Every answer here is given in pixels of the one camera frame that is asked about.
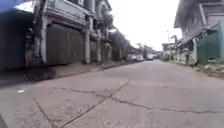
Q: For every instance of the clump of trees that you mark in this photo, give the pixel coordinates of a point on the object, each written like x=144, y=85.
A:
x=118, y=43

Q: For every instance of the grey concrete road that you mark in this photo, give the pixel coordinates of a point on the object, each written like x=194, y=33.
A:
x=133, y=86

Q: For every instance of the white vehicle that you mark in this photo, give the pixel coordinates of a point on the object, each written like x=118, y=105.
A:
x=150, y=57

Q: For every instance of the concrete roadside strip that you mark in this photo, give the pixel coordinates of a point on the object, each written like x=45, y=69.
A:
x=73, y=69

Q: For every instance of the multi-storey building with gates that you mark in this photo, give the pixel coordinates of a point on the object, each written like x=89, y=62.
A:
x=66, y=33

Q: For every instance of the pole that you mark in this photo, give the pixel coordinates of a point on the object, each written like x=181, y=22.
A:
x=168, y=43

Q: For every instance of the tree trunk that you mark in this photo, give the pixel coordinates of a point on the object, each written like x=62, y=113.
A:
x=36, y=40

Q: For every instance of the grey building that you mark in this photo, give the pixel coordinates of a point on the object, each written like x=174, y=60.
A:
x=196, y=20

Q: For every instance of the green gate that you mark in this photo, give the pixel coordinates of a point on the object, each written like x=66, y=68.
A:
x=208, y=48

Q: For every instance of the dark shed with blue roof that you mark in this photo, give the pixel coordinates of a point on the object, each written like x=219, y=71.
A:
x=11, y=40

